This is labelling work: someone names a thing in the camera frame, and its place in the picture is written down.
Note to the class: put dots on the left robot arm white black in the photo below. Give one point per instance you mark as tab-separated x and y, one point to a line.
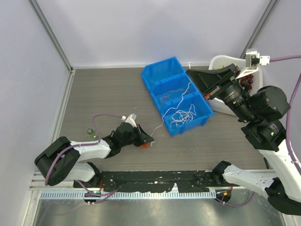
63	158

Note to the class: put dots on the white fruit basket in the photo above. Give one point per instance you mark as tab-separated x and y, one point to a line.
221	61

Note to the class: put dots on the perforated cable duct strip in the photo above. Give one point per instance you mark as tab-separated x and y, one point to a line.
77	194

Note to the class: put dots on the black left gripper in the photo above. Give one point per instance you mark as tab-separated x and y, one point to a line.
143	136

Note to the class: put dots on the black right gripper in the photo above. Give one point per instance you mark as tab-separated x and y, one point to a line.
205	78

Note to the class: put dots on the clear glass bottle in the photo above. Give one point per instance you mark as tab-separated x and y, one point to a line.
92	134

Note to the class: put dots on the dark red grape bunch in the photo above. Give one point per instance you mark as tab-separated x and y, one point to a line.
246	82

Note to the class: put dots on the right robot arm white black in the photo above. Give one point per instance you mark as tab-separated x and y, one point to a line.
261	113

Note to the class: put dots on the blue three-compartment bin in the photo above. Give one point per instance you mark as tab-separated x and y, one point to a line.
179	102

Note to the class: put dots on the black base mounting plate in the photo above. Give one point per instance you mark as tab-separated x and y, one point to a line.
187	181

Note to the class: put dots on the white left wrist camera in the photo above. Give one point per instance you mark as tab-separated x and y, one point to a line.
130	119

